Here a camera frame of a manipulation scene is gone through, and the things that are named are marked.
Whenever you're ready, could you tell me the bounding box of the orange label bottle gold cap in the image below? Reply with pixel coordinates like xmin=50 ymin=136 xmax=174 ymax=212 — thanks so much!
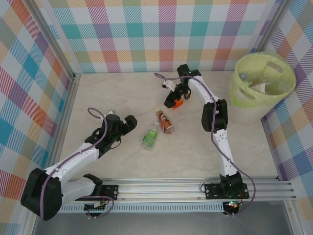
xmin=172 ymin=92 xmax=192 ymax=111

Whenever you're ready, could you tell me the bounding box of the bin with green liner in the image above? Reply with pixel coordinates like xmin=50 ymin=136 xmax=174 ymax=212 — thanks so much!
xmin=229 ymin=52 xmax=297 ymax=126

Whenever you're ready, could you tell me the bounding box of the green label plastic bottle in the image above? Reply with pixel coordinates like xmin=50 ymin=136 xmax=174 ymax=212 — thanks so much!
xmin=141 ymin=120 xmax=159 ymax=150

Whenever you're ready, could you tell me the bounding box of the brown coffee drink bottle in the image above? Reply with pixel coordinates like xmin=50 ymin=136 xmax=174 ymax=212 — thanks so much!
xmin=155 ymin=108 xmax=175 ymax=135

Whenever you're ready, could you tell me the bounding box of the aluminium floor edge profile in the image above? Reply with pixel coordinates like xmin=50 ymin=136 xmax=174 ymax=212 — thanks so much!
xmin=48 ymin=73 xmax=83 ymax=177

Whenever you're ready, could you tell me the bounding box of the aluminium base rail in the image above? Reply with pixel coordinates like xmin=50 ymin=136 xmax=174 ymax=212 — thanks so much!
xmin=61 ymin=177 xmax=297 ymax=202

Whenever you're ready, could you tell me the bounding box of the slotted grey cable duct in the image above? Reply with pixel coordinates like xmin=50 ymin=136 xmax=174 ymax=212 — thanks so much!
xmin=60 ymin=202 xmax=225 ymax=213

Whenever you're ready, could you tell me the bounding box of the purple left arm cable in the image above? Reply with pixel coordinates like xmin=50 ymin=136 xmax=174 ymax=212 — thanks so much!
xmin=40 ymin=107 xmax=115 ymax=221

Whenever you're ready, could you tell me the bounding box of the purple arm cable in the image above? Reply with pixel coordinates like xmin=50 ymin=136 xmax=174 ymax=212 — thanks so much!
xmin=154 ymin=72 xmax=257 ymax=217
xmin=40 ymin=107 xmax=115 ymax=221

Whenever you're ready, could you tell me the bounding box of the aluminium corner post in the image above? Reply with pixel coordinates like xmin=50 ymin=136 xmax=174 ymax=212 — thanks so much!
xmin=30 ymin=0 xmax=75 ymax=80
xmin=254 ymin=0 xmax=291 ymax=53

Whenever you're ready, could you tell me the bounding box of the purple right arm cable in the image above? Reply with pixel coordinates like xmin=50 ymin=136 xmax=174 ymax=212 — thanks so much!
xmin=154 ymin=72 xmax=257 ymax=217

